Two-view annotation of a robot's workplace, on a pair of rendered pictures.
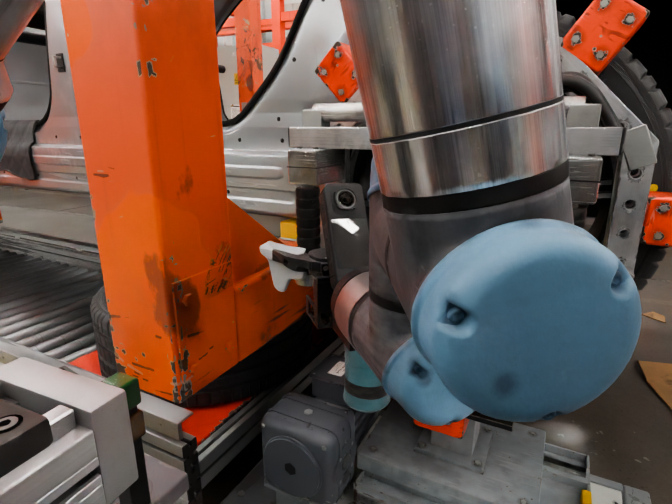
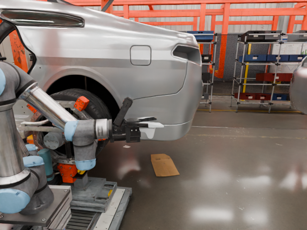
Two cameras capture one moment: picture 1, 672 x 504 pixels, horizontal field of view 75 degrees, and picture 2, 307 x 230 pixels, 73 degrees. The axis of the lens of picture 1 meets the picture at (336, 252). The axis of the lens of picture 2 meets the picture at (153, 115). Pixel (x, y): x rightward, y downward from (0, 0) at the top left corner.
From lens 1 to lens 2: 117 cm
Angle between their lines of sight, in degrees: 19
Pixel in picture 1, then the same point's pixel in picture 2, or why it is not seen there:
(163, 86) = not seen: outside the picture
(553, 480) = (106, 189)
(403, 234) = not seen: hidden behind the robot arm
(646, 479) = (137, 185)
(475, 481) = (82, 192)
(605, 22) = (79, 103)
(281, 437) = not seen: hidden behind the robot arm
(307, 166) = (22, 134)
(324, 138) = (25, 128)
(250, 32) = (17, 39)
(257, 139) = (16, 112)
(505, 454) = (92, 185)
